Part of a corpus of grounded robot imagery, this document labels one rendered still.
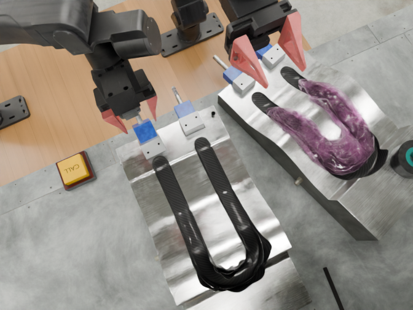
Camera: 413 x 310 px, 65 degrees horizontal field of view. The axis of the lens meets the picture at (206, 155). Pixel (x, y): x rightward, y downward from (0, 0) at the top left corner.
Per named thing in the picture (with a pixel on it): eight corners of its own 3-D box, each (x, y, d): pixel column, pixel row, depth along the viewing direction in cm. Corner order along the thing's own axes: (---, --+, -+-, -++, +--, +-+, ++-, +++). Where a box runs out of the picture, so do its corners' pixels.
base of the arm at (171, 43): (226, 13, 88) (214, -6, 89) (158, 42, 86) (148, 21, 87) (225, 31, 95) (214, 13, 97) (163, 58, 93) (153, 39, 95)
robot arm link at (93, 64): (135, 53, 57) (118, 15, 52) (125, 72, 53) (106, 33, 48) (101, 58, 59) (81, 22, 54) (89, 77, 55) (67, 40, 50)
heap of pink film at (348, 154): (259, 115, 82) (263, 103, 74) (306, 72, 85) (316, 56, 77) (336, 190, 77) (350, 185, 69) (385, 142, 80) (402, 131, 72)
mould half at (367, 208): (217, 103, 89) (218, 84, 79) (283, 46, 94) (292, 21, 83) (356, 240, 79) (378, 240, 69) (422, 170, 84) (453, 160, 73)
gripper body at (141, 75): (153, 92, 59) (138, 56, 53) (101, 115, 58) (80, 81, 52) (145, 75, 63) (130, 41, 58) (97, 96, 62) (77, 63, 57)
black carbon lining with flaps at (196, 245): (149, 162, 78) (141, 152, 69) (209, 135, 80) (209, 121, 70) (212, 304, 70) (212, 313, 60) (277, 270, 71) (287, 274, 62)
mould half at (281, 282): (124, 158, 85) (109, 143, 72) (212, 118, 88) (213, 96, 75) (205, 350, 74) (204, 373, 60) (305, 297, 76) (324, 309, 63)
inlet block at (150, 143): (118, 103, 73) (120, 107, 68) (139, 94, 74) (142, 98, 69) (143, 152, 78) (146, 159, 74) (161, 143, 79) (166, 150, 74)
